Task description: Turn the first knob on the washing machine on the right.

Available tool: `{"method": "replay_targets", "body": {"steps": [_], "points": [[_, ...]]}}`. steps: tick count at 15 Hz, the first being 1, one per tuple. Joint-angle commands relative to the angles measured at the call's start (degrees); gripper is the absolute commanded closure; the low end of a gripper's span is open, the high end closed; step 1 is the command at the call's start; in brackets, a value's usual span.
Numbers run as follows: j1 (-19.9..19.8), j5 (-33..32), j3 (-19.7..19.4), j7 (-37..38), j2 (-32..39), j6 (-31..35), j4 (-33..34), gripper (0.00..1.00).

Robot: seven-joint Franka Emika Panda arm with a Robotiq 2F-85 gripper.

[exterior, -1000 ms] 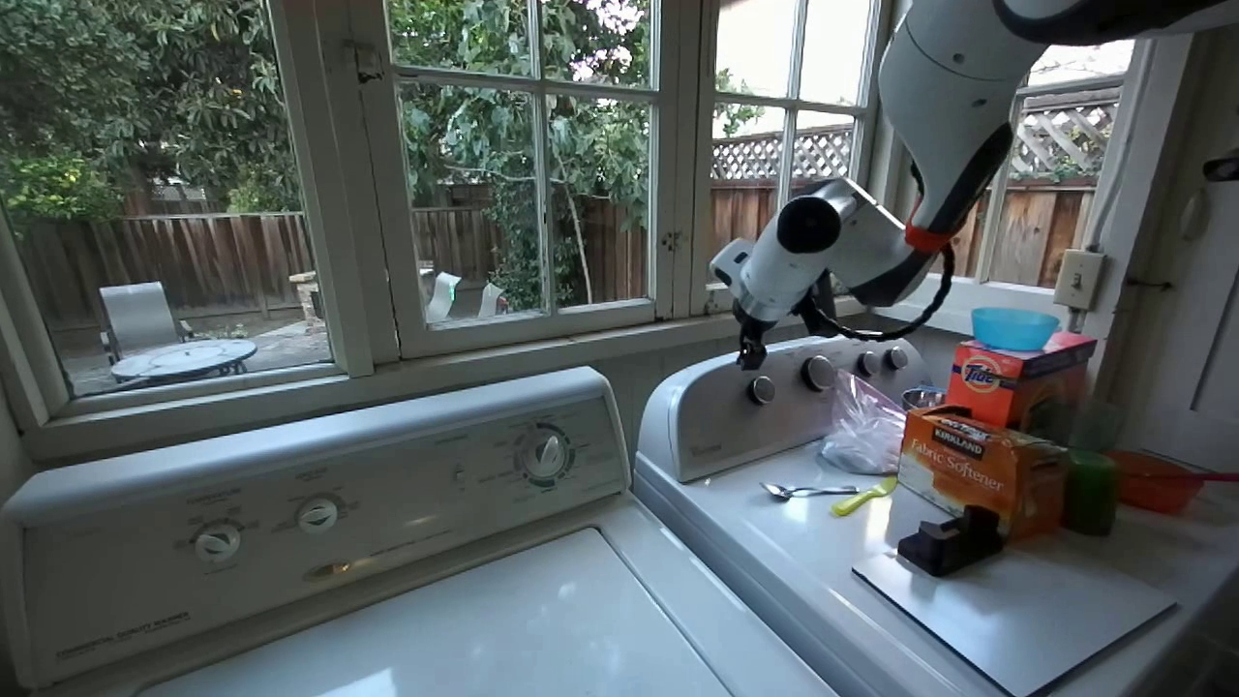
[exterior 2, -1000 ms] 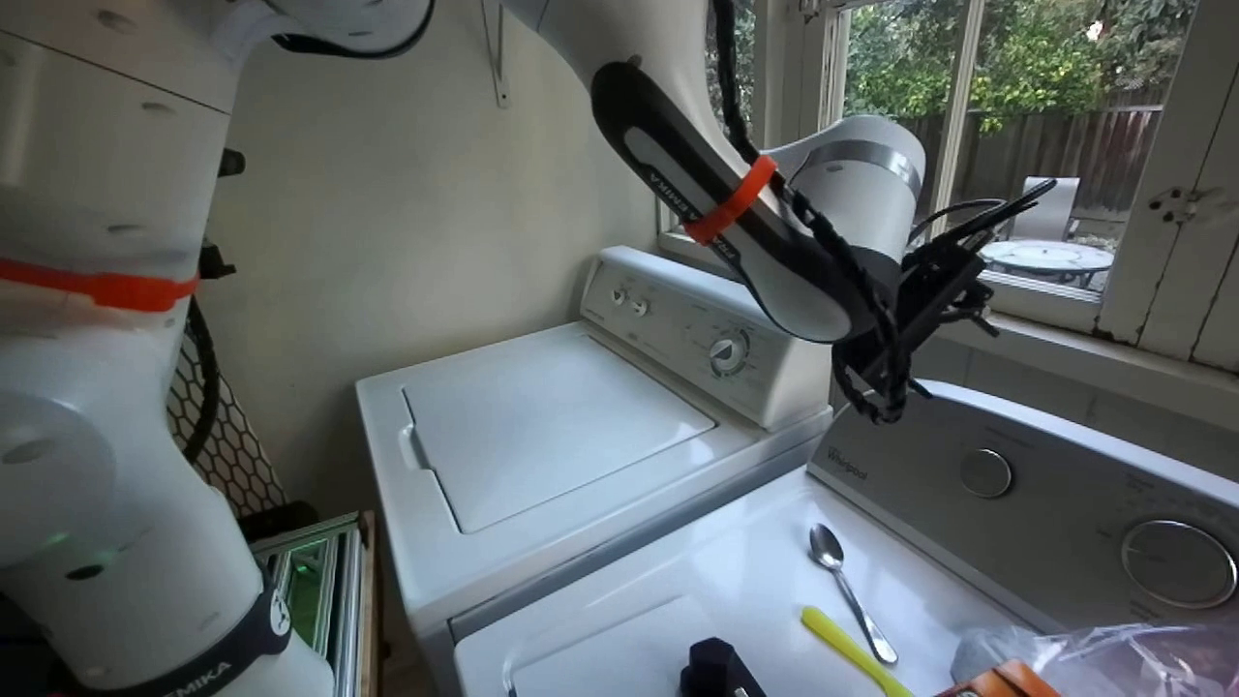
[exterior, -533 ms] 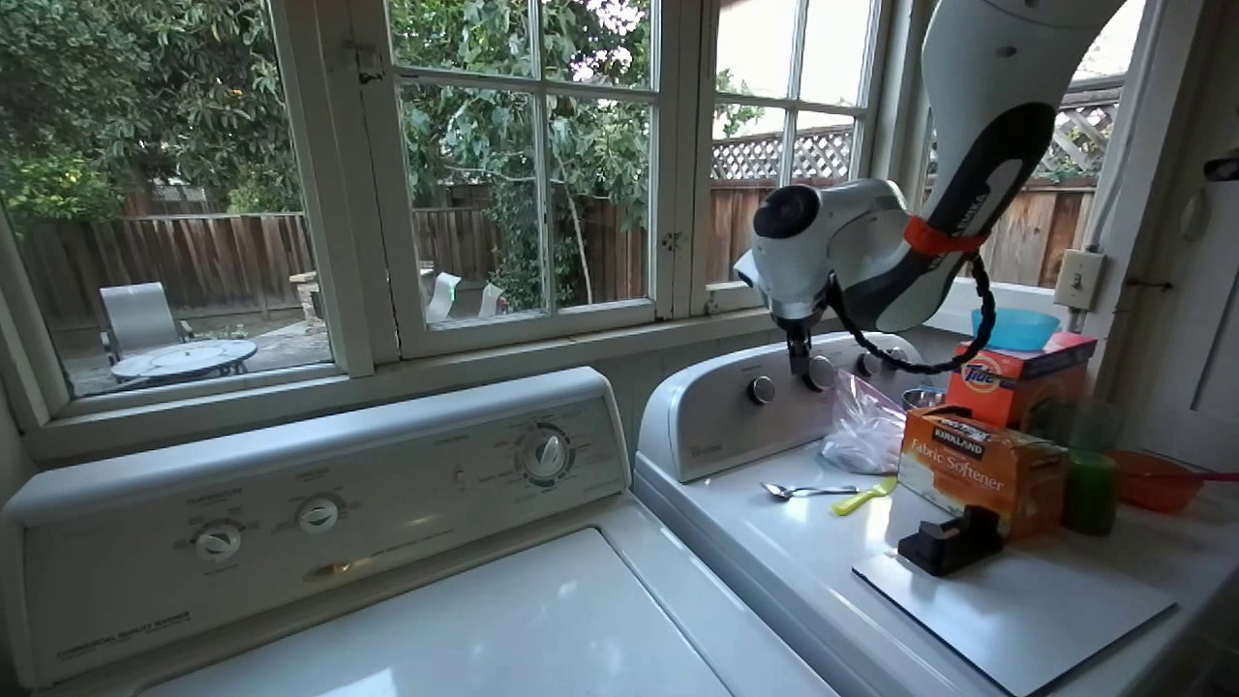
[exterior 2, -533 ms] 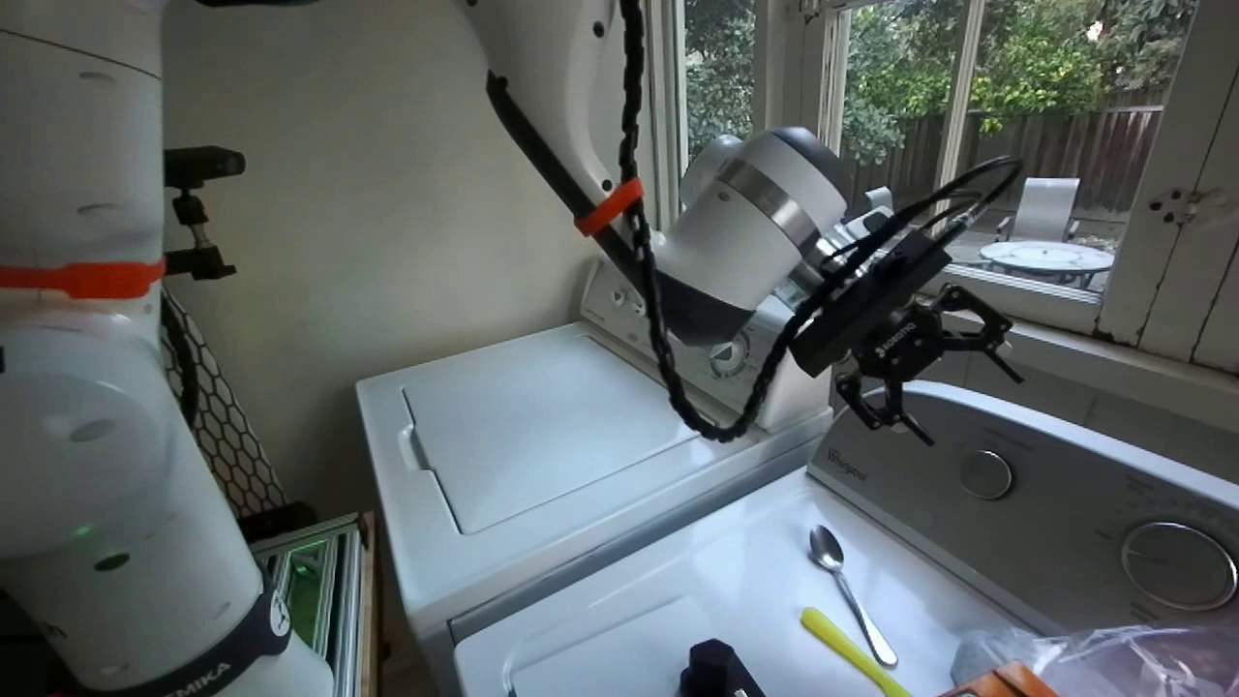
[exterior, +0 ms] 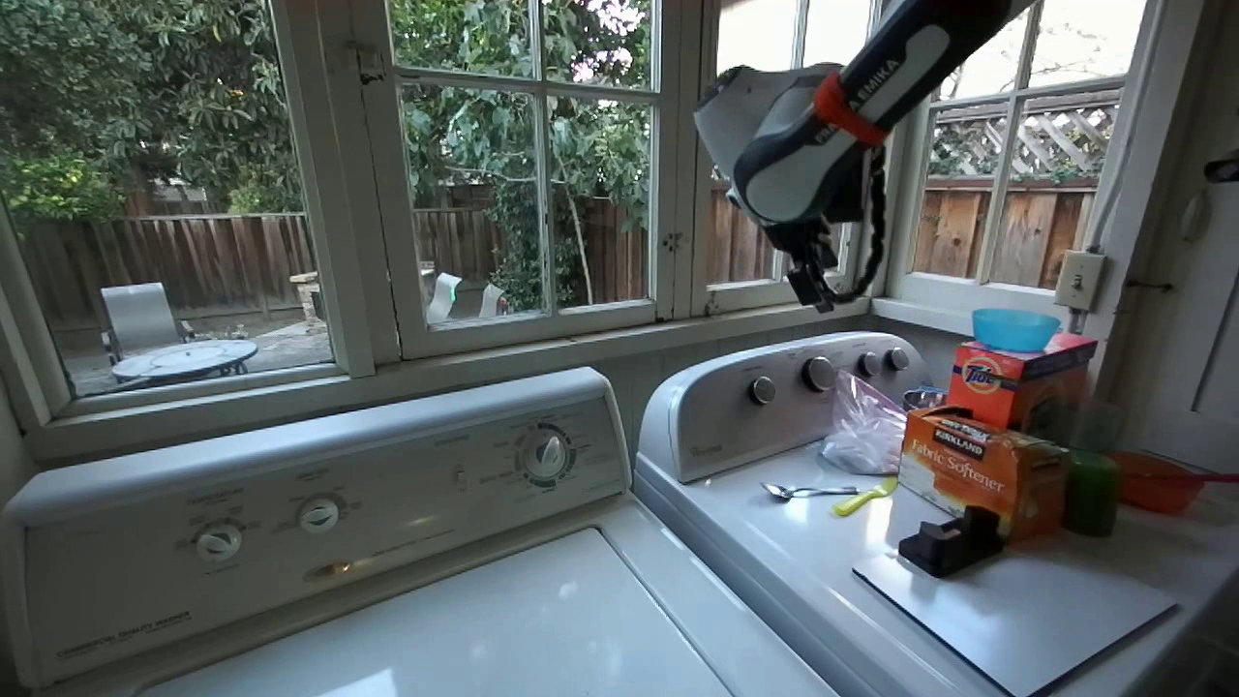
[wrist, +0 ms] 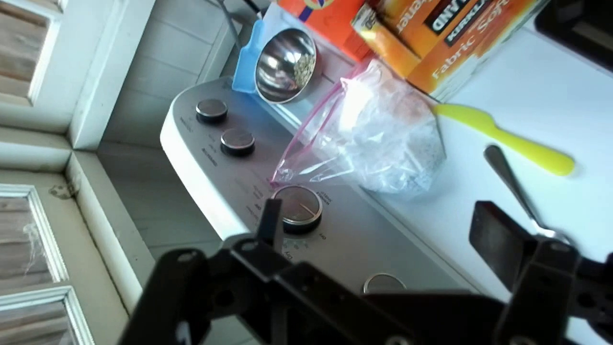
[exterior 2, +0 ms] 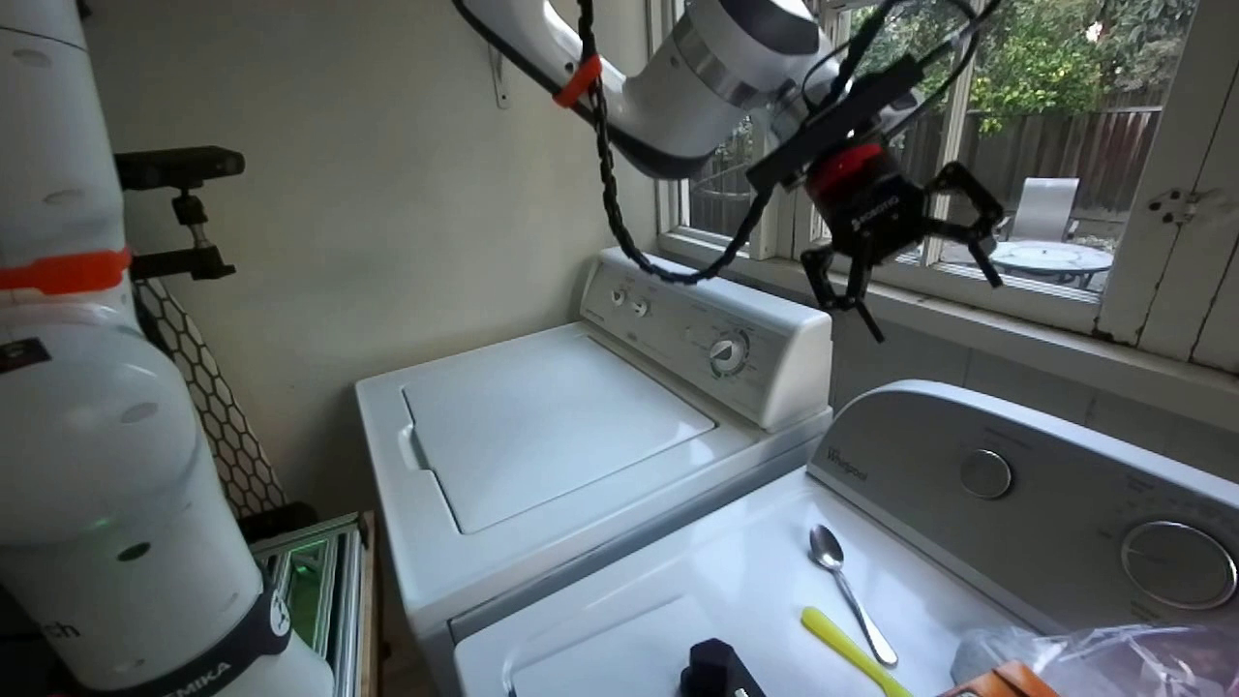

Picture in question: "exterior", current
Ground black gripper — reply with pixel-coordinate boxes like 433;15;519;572
768;211;866;315

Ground large white dial knob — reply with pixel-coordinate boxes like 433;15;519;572
516;423;582;491

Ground white washing machine large dial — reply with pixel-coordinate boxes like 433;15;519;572
0;365;844;697

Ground small white washer knob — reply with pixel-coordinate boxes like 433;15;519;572
296;491;349;538
189;514;249;566

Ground metal sink drain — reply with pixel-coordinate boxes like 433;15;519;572
799;353;840;394

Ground clear plastic bag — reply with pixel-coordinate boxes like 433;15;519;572
818;368;913;482

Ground blue plastic bowl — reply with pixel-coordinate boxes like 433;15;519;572
968;305;1065;358

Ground metal spoon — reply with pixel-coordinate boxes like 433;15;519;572
764;478;862;503

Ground orange Tide detergent box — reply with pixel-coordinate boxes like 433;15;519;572
946;334;1102;441

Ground orange Kirkland box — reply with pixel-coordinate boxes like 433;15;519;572
897;407;1078;541

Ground small black block tool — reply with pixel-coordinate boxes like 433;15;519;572
895;503;1012;580

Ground green plastic cup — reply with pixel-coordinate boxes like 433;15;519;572
1065;447;1124;538

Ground white cabinet door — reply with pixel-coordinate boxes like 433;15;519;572
1119;0;1239;478

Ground white garden chair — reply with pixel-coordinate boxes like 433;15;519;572
421;269;513;326

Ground orange plastic bowl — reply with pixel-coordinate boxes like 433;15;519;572
1117;448;1215;519

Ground brown wooden fence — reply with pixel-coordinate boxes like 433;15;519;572
17;100;1119;315

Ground round grey patio table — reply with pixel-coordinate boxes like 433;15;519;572
107;337;262;388

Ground grey patio chair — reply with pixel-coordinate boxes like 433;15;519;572
98;278;196;365

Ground green garden trees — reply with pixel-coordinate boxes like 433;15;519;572
0;0;728;315

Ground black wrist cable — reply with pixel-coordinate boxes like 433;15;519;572
862;143;897;300

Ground white wall switch plate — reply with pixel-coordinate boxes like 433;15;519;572
1052;250;1111;315

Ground white wooden window frame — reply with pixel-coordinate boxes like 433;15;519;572
0;0;1164;460

